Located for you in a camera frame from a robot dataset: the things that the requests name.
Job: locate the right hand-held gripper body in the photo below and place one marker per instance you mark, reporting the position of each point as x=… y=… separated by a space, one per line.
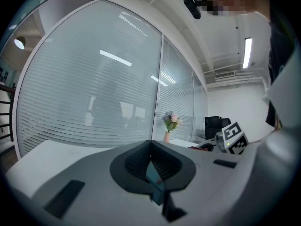
x=234 y=135

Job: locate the pink vase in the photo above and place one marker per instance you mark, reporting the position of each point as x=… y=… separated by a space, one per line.
x=166 y=137

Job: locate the black office chair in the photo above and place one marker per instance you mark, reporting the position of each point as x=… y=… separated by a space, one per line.
x=216 y=126

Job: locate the white ceiling air vent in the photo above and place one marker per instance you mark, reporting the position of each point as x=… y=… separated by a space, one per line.
x=225 y=75

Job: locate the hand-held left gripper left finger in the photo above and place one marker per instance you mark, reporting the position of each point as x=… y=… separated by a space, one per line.
x=94 y=187

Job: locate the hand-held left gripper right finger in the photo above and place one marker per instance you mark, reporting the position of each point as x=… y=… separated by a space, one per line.
x=207 y=178

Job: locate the black metal railing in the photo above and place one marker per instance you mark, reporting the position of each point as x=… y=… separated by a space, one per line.
x=5 y=116

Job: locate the person's black printed t-shirt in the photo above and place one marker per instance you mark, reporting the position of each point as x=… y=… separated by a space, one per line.
x=279 y=55

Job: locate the long ceiling light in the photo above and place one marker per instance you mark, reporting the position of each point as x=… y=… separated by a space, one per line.
x=247 y=53

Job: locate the black head-mounted camera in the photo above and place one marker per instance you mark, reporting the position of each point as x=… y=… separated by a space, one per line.
x=193 y=5

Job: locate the round ceiling lamp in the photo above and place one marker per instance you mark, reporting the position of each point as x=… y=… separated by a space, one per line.
x=19 y=43

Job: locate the reddish brown cloth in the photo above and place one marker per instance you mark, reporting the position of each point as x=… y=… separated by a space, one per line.
x=194 y=147

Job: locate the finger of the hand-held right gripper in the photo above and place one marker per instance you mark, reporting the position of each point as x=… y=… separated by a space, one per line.
x=203 y=146

